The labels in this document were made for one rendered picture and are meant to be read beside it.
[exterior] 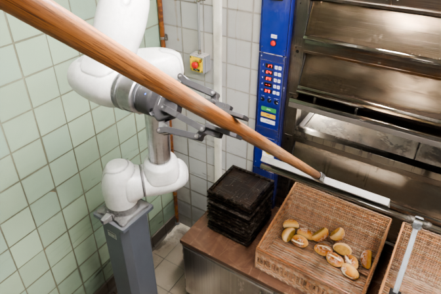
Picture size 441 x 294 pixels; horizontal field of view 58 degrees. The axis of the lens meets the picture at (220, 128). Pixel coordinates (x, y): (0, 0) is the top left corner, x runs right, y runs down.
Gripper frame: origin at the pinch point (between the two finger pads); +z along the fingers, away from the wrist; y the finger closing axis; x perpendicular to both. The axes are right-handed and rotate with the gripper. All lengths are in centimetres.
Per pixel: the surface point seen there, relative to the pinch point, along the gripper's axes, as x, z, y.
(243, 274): -142, -29, 62
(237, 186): -144, -49, 20
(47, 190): -81, -120, 53
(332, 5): -101, -20, -75
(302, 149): -153, -24, -13
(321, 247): -161, 2, 34
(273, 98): -130, -42, -33
